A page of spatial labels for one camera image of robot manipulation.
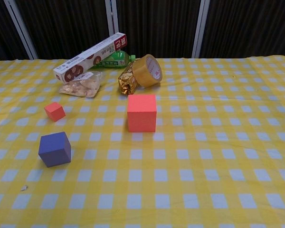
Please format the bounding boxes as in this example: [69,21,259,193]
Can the green plastic bottle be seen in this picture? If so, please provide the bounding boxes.
[90,50,136,69]

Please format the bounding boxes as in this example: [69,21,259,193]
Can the gold foil snack pack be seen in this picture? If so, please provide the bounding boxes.
[118,61,140,95]

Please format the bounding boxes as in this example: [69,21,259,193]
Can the yellow checkered tablecloth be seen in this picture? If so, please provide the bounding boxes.
[0,55,285,228]

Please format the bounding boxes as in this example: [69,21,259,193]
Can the large red cube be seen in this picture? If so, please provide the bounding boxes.
[127,94,157,133]

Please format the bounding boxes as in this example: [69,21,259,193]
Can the clear bag of snacks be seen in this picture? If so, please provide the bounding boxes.
[59,70,103,98]

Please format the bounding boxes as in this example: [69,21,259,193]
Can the long white cling wrap box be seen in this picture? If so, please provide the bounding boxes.
[53,32,128,84]

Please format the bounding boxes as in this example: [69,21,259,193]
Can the small red cube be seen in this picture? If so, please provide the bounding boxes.
[44,102,67,123]

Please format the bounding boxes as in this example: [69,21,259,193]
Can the medium purple cube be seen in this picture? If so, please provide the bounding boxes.
[38,132,72,168]

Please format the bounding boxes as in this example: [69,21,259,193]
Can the white frame post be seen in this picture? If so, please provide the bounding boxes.
[105,0,119,36]
[3,0,39,60]
[191,0,210,58]

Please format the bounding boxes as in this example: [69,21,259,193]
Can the brown packing tape roll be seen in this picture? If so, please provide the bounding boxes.
[132,54,163,88]

